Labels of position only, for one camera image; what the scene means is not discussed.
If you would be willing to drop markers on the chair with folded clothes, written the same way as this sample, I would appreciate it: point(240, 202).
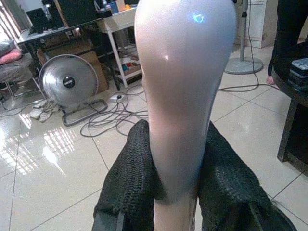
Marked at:
point(14, 69)

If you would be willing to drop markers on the white cabinet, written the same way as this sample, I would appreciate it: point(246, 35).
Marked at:
point(260, 21)

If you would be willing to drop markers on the grey pedestal fan stand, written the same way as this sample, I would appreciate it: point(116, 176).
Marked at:
point(243, 63)

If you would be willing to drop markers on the white rag on floor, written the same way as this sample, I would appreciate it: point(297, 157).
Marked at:
point(43, 111)

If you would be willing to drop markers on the person in black clothes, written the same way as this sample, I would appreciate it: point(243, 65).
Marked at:
point(285, 38)

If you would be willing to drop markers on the round silver floor fan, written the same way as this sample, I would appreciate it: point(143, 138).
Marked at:
point(68, 83)

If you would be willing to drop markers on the white side table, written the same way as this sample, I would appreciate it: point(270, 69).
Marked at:
point(118, 43)

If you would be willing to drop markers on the dark round table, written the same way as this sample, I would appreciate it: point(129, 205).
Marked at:
point(291, 115)

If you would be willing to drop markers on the black desk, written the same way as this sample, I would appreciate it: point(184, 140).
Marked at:
point(62, 41)

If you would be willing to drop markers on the stack of boxes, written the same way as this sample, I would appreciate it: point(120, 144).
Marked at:
point(299, 72)

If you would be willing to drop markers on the brown cardboard box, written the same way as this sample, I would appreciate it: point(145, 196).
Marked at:
point(92, 65)

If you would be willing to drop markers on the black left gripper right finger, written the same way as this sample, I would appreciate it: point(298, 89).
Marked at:
point(231, 183)

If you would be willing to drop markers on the white power strip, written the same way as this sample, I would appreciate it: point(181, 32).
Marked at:
point(117, 98)

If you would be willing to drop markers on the black speaker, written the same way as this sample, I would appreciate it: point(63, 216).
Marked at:
point(37, 19)

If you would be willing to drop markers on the black computer monitor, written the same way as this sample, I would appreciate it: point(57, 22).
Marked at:
point(77, 10)

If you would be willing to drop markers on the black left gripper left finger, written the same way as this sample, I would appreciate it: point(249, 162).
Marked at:
point(131, 178)

